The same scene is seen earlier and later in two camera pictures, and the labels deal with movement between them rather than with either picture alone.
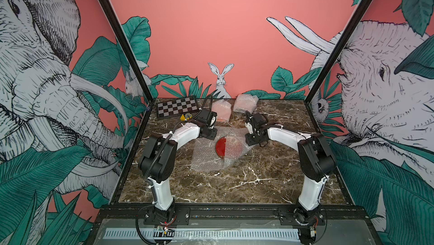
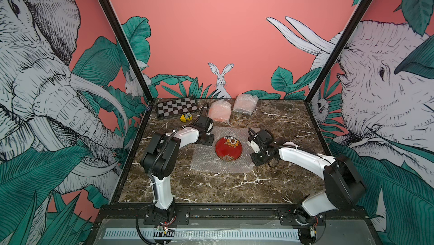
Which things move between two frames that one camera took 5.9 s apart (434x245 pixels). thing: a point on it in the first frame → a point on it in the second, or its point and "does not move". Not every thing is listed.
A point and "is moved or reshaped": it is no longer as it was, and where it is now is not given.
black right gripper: (248, 140) → (253, 156)
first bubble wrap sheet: (223, 109) does not move
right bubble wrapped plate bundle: (246, 102) does not move
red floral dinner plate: (229, 147) does not move
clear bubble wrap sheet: (219, 154) is moved or reshaped
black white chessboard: (172, 108) does not move
